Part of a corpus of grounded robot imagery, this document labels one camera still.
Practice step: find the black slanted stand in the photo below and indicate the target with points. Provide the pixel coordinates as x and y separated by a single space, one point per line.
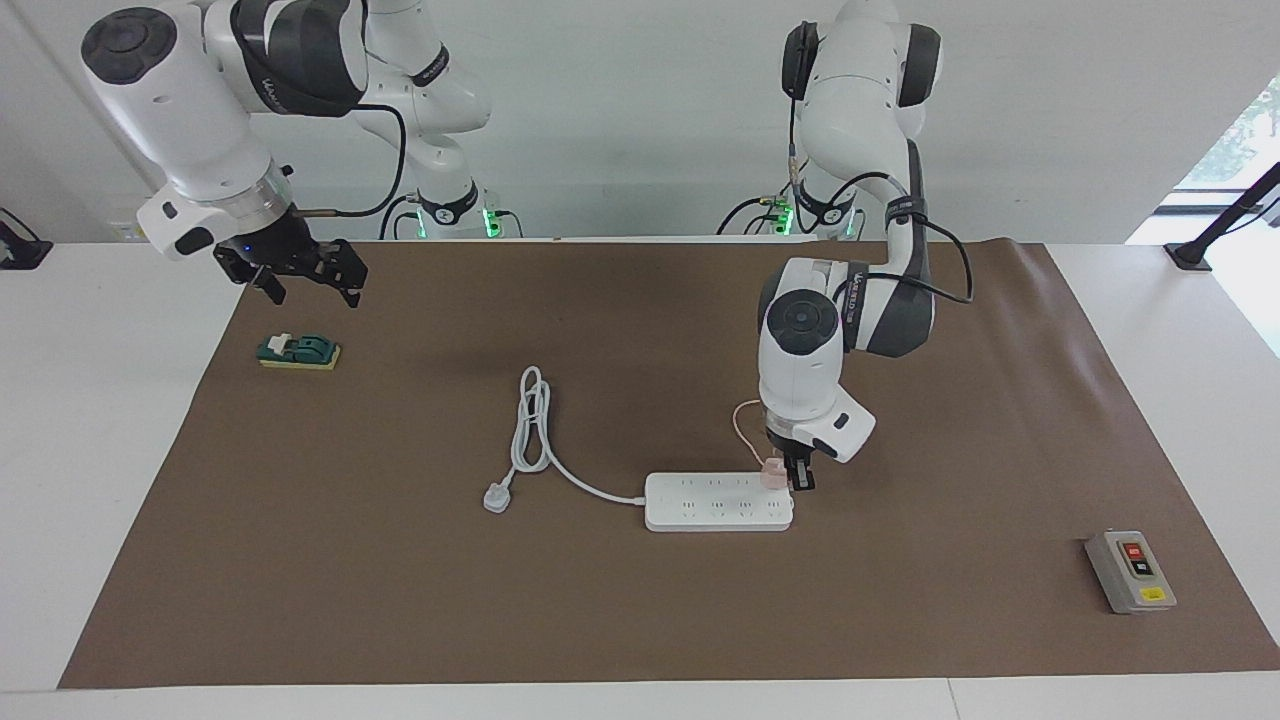
1190 255

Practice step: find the black desk clamp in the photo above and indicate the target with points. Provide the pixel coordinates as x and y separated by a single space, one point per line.
20 252

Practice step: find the white wall socket box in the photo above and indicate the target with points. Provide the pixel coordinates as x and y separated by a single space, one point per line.
125 232

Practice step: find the green knife switch yellow base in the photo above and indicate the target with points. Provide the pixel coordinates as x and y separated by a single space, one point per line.
305 350

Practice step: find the brown table mat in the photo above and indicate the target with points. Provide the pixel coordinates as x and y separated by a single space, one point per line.
700 620

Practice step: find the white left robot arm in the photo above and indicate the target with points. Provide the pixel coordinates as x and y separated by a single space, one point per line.
800 370

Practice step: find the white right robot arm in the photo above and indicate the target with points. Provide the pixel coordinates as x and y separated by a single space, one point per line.
180 110

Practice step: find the window with greenery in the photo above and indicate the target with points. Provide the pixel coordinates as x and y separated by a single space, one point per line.
1245 140

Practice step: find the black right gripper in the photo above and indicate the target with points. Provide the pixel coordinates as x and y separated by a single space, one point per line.
290 250

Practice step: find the pink charger adapter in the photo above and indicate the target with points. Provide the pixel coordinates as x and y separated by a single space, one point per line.
775 475

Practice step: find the white power strip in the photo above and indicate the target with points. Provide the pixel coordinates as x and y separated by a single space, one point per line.
700 505

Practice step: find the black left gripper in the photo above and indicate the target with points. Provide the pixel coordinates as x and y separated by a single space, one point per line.
795 450

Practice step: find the grey on-off switch box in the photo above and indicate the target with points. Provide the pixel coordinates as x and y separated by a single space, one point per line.
1130 575

